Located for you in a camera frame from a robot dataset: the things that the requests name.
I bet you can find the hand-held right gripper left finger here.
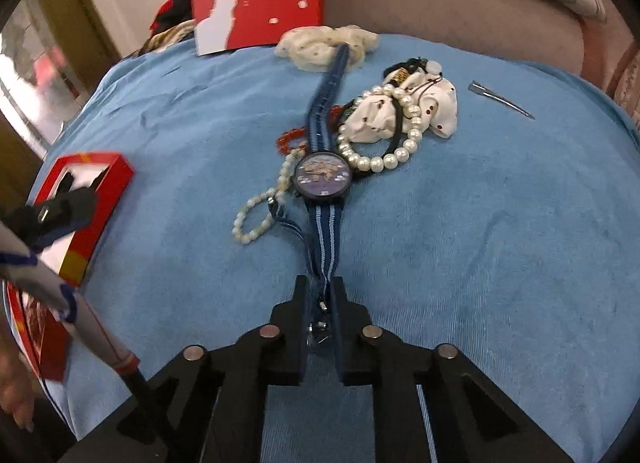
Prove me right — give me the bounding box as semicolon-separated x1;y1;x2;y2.
60;275;309;463

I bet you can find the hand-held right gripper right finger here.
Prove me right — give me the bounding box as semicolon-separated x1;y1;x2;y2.
332;276;578;463

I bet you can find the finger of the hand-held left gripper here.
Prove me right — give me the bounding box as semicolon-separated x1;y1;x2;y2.
0;187;99;250

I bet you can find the blue striped strap wristwatch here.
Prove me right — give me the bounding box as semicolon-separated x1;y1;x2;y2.
292;41;354;350

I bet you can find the red windowed jewelry box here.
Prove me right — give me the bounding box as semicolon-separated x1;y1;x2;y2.
29;152;136;289

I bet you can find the person's left hand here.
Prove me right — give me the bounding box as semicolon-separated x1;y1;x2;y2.
0;328;40;435

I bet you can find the flat red box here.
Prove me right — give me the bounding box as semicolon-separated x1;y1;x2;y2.
4;279;72;385

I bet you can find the blue towel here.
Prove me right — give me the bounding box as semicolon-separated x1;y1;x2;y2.
4;33;640;463

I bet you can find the pile of dark clothes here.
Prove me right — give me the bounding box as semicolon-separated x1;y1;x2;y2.
136;0;197;55

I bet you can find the white dotted fabric scrunchie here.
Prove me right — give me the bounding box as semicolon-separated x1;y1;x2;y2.
345;70;459;143

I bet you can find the silver metal hair clip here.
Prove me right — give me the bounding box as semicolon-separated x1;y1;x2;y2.
468;81;536;120

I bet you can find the cream lace scrunchie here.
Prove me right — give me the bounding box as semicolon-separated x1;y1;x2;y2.
274;24;379;72

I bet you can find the small pearl bead bracelet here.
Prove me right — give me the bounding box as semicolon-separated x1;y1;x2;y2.
231;147;302;246

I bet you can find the large pearl bead bracelet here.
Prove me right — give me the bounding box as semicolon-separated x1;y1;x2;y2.
337;84;424;173

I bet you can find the red bead bracelet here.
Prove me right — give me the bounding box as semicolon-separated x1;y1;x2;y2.
277;126;309;155

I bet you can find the dark cord bracelet white bead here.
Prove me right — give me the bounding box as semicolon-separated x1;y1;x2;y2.
382;57;446;90

